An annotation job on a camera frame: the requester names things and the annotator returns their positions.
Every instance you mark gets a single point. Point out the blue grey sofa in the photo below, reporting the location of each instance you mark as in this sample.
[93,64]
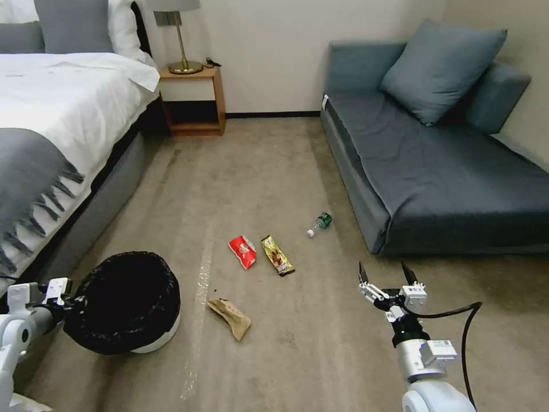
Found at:
[429,180]

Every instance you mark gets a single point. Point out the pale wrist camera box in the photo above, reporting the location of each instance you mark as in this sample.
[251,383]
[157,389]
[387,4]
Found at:
[58,286]
[415,298]

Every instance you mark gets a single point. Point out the brass table lamp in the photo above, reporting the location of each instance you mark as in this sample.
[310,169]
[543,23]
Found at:
[184,66]

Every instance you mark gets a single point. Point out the blue bolster cushion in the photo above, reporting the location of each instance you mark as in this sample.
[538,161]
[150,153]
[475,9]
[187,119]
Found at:
[497,98]

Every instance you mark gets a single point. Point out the red snack bag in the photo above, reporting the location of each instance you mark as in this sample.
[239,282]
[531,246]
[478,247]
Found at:
[243,252]

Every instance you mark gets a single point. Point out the large grey pillow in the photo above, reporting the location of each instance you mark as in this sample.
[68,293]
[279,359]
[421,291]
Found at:
[73,25]

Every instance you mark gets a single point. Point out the grey fringed throw blanket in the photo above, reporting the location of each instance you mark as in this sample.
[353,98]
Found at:
[25,171]

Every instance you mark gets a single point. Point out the grey bed base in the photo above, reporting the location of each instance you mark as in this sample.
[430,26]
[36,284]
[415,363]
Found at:
[107,193]

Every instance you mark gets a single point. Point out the white pillow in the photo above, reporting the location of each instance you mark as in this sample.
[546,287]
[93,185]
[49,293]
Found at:
[126,30]
[17,10]

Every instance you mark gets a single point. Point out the square blue cushion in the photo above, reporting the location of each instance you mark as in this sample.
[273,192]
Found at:
[442,68]

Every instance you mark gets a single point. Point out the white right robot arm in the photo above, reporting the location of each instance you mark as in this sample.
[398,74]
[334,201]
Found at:
[422,365]

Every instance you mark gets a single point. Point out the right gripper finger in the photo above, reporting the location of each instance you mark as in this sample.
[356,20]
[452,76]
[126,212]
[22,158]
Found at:
[408,274]
[368,288]

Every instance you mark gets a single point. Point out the white sofa tag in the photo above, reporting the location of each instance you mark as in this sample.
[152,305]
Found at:
[324,103]

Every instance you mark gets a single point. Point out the black bin liner bag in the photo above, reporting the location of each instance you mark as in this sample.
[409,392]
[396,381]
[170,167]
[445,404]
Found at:
[124,300]

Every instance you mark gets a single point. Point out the small grey pillow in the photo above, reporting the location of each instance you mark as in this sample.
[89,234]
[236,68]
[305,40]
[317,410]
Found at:
[21,37]

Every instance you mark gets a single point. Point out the gold brown snack wrapper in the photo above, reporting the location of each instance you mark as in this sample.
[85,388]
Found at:
[278,256]

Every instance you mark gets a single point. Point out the grey wall switch panel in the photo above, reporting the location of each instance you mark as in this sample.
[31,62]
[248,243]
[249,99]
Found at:
[167,19]

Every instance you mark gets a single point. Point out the white round trash bin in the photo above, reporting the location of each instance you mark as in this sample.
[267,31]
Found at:
[161,337]

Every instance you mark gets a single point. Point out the green label plastic bottle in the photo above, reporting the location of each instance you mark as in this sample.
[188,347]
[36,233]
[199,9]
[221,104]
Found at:
[322,222]

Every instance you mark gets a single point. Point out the dark headboard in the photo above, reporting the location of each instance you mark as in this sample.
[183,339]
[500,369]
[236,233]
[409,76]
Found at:
[143,30]

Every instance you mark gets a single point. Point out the dark skirting board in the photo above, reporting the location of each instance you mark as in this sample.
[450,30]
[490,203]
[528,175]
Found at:
[274,115]

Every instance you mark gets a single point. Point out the crumpled brown paper bag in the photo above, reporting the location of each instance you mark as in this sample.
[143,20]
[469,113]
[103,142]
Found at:
[231,318]

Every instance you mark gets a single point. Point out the wooden nightstand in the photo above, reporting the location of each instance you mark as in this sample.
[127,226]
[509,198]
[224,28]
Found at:
[193,77]

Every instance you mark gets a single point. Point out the white duvet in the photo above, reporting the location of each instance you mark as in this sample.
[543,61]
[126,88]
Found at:
[73,94]

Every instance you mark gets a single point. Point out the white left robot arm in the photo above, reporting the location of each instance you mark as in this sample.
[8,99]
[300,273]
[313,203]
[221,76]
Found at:
[17,334]

